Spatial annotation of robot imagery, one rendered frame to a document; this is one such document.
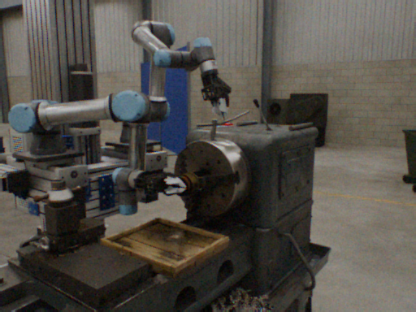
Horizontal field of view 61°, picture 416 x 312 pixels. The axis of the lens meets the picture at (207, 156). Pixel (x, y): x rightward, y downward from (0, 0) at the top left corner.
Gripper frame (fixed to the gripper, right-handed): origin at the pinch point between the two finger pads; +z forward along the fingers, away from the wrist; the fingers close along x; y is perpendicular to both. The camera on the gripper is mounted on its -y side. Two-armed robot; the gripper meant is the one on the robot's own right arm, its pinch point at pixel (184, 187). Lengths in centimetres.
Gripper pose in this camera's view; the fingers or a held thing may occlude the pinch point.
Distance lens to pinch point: 130.5
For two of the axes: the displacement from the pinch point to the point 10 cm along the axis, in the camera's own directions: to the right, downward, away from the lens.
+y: -6.1, 1.4, -7.8
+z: 7.9, 1.0, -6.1
